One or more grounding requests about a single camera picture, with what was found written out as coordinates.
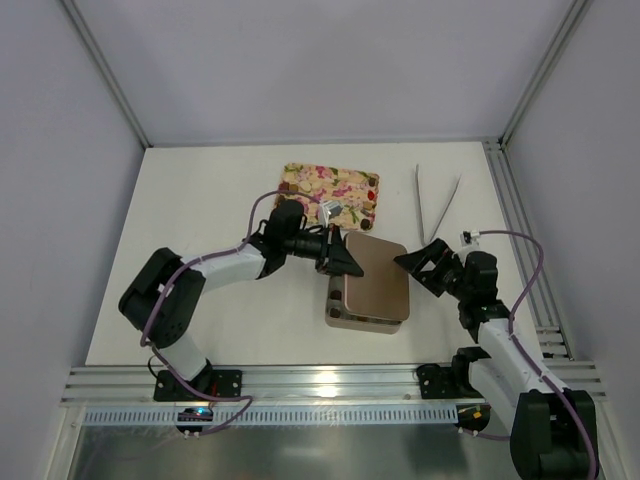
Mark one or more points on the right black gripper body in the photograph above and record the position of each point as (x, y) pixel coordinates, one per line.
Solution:
(441, 269)

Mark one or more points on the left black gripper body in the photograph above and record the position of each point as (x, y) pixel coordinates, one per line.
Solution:
(327, 250)

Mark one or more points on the metal tongs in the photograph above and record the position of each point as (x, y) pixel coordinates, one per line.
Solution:
(432, 202)

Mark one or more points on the beige tin lid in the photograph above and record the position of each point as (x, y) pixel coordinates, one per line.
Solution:
(382, 293)

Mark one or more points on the beige tin box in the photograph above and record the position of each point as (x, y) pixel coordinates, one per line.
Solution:
(355, 322)

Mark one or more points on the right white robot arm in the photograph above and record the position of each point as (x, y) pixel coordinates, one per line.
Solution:
(552, 428)

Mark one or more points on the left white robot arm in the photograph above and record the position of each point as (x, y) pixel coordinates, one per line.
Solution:
(162, 298)

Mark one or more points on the dark round swirl chocolate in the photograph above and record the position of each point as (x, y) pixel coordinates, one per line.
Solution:
(366, 224)

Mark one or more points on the floral tray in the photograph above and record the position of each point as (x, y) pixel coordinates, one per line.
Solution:
(313, 184)

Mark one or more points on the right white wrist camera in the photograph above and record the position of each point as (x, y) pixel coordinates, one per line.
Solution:
(470, 237)

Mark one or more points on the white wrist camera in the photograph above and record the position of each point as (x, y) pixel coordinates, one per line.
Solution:
(470, 237)
(328, 210)

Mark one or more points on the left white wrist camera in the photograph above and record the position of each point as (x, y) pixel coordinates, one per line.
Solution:
(328, 210)

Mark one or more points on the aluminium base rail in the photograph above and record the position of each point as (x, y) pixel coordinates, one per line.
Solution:
(332, 395)

